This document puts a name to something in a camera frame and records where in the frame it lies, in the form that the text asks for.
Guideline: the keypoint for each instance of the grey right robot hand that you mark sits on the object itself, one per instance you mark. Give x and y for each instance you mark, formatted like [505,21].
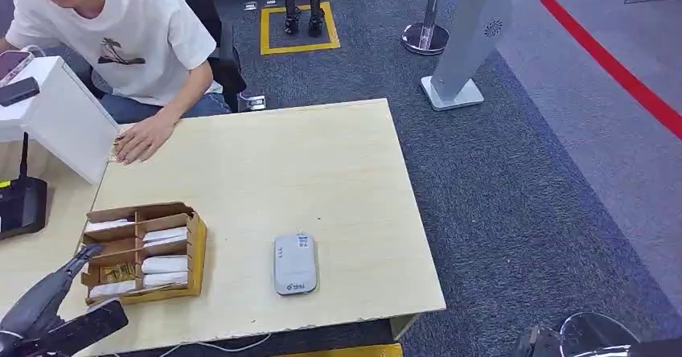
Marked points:
[535,344]

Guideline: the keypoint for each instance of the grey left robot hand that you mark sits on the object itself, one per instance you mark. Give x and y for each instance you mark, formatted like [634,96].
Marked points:
[42,296]

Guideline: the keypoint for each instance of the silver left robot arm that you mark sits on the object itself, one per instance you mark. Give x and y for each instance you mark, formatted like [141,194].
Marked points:
[9,346]

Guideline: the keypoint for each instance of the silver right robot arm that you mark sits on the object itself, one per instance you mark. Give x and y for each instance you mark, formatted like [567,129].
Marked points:
[660,348]

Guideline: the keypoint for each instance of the pale adjoining desk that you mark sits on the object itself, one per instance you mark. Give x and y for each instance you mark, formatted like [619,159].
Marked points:
[32,258]

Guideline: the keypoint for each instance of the round chrome base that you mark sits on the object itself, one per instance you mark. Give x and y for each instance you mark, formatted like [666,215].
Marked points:
[591,333]

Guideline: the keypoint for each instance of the white card stack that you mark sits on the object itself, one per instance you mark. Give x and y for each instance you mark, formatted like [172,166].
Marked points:
[112,289]
[106,225]
[165,236]
[165,279]
[164,264]

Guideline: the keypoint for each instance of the yellow printed card stack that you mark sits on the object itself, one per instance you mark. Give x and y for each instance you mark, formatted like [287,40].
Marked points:
[118,273]

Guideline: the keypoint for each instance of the black router with antenna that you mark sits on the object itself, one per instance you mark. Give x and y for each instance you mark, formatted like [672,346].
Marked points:
[21,208]

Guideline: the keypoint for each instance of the wooden card box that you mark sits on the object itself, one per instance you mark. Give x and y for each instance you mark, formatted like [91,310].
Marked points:
[198,253]

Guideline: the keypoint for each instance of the white box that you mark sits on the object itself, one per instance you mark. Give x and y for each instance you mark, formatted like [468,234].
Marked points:
[66,120]

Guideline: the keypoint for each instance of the yellow floor tape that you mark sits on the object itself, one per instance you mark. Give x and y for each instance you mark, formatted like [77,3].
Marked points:
[351,351]

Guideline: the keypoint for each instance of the person's hand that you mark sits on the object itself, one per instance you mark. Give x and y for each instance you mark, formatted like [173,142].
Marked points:
[143,140]

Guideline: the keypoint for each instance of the small black device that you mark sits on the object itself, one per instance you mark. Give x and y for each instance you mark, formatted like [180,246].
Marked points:
[19,91]

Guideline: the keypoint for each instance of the phone with pink case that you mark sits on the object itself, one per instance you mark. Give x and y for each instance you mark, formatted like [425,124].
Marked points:
[11,66]

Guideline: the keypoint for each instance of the grey card reader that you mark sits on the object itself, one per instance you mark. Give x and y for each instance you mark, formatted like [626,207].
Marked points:
[295,265]

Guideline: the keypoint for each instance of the pale wooden desk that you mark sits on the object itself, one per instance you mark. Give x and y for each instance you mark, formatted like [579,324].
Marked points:
[298,184]

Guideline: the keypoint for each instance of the metal floor socket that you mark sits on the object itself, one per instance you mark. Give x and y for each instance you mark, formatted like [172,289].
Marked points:
[253,100]

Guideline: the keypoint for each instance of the person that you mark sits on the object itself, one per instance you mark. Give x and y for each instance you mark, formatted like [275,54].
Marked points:
[122,19]

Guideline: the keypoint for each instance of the grey standing kiosk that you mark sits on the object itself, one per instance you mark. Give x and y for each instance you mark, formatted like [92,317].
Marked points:
[466,36]

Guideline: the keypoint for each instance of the black chair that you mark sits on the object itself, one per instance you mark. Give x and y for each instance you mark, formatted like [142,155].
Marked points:
[200,8]

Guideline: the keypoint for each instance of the black robot legs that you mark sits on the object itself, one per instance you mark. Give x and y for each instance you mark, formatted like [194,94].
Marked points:
[291,15]

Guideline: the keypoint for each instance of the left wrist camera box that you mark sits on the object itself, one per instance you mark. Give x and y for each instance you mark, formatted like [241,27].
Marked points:
[80,328]

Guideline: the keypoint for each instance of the chrome stanchion post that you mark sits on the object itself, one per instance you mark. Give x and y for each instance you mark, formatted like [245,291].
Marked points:
[425,39]

